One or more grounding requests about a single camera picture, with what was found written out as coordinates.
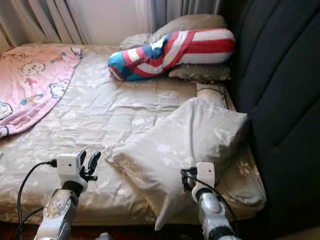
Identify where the grey pleated curtain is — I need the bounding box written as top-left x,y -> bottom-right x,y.
147,0 -> 223,32
0,0 -> 88,47

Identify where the pink cartoon print blanket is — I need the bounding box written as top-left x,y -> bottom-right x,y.
0,45 -> 82,138

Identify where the plump grey pillow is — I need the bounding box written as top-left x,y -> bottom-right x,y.
147,14 -> 228,45

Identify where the black padded cushion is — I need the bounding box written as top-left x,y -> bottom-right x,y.
220,0 -> 320,238

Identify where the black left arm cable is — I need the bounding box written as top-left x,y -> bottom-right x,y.
16,159 -> 58,240

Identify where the large grey floral pillow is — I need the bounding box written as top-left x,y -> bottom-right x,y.
111,96 -> 251,232

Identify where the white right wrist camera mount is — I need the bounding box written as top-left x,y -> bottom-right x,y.
195,161 -> 216,191

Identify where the beige rolled pillow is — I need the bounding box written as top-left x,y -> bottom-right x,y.
196,82 -> 228,108

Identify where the bed with grey floral sheet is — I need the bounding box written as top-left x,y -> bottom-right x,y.
0,42 -> 268,226

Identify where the red white blue bolster pillow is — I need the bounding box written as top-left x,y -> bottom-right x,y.
108,28 -> 237,82

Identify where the small grey pillow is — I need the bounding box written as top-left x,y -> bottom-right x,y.
119,32 -> 152,51

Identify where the flat grey floral pillow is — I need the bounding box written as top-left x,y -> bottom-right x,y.
167,64 -> 232,83

